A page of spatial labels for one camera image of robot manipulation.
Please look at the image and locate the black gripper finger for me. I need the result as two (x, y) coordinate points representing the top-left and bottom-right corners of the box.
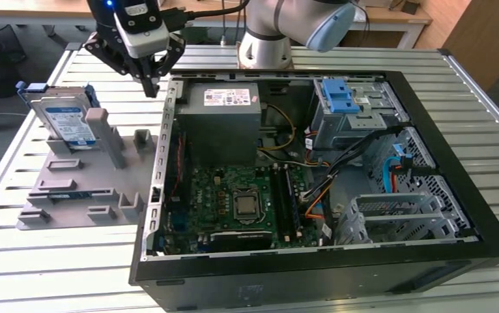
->
(83, 32), (154, 98)
(148, 35), (188, 98)

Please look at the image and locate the hard disk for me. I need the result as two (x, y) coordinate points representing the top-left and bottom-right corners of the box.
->
(16, 83), (102, 151)

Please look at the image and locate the metal disk bay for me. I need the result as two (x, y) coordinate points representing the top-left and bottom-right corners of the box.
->
(334, 190), (480, 245)

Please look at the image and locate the grey power supply unit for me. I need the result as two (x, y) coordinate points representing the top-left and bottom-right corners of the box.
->
(175, 81), (263, 167)

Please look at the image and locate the grey parts rack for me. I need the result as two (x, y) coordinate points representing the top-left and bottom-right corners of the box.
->
(16, 107), (162, 231)

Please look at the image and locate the blue plastic drive latch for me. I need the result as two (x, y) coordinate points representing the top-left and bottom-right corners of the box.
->
(322, 79), (360, 114)

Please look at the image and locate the green motherboard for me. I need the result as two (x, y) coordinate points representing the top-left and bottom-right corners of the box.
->
(162, 164), (324, 254)

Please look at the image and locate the RAM stick with blue label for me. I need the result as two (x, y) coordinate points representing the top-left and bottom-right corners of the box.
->
(47, 192), (94, 200)

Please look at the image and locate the metal optical drive cage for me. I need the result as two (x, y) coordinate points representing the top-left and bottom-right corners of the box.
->
(310, 78), (411, 151)

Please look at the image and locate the silver CPU in socket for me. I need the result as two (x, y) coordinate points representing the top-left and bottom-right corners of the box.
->
(231, 188), (263, 222)

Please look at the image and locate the black RAM slot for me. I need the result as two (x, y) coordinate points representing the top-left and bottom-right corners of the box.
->
(271, 165), (292, 241)

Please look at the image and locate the black graphics card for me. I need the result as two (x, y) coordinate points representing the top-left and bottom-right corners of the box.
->
(208, 230), (275, 252)

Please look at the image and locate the wooden cabinet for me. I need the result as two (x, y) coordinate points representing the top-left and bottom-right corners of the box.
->
(414, 0), (499, 92)

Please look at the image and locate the black PC case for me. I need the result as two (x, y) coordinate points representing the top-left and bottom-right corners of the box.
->
(128, 68), (499, 311)

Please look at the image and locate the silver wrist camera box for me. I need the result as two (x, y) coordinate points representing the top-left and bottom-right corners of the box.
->
(114, 0), (171, 58)

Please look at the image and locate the thick black camera cable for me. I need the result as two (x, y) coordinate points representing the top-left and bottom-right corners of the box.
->
(162, 0), (251, 30)

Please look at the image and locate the wooden desk white frame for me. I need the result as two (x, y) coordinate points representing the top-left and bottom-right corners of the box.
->
(0, 0), (182, 45)
(166, 0), (432, 50)

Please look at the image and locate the yellow wire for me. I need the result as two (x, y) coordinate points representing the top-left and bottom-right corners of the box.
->
(258, 103), (298, 151)

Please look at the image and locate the black cable bundle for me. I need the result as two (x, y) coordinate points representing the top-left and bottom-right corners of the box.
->
(300, 125), (411, 203)

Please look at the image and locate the orange wire bundle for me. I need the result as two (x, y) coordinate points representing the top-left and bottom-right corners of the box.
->
(304, 192), (334, 219)

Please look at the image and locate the blue data wire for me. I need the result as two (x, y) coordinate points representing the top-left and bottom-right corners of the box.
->
(380, 156), (411, 195)

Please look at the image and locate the black red power wire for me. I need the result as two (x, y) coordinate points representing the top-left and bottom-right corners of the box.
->
(395, 155), (440, 179)

